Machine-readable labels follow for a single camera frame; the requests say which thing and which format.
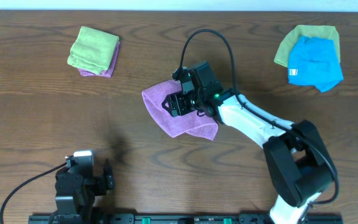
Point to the green cloth in pile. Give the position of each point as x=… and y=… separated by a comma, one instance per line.
x=289, y=41

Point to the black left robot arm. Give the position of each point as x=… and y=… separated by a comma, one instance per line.
x=77, y=187

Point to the folded purple cloth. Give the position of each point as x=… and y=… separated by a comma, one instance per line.
x=105, y=73

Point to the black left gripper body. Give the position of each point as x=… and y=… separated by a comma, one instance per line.
x=97, y=186

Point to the purple cloth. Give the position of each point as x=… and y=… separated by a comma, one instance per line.
x=105, y=73
x=192, y=124

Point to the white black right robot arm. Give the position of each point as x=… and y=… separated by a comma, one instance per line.
x=298, y=162

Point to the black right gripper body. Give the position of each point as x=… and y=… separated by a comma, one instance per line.
x=187, y=103

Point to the blue cloth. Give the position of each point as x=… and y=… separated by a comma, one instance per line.
x=313, y=62

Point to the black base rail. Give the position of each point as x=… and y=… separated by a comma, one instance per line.
x=128, y=218

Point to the folded green cloth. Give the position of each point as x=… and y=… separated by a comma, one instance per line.
x=93, y=50

